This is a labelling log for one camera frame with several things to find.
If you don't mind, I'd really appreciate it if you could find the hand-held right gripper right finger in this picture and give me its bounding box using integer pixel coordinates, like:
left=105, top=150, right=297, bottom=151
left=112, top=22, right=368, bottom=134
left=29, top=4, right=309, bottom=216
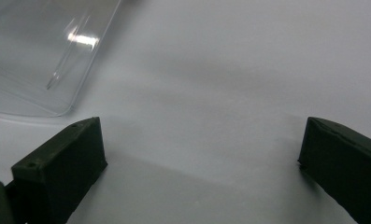
left=297, top=116, right=371, bottom=224

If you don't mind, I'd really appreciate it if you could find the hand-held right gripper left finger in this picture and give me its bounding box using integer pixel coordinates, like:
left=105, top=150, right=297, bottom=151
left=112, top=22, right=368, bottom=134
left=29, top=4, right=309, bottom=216
left=5, top=116, right=108, bottom=224

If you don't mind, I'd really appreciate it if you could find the clear plastic container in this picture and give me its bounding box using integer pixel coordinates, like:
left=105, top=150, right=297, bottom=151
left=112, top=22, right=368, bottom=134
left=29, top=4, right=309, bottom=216
left=0, top=0, right=122, bottom=119

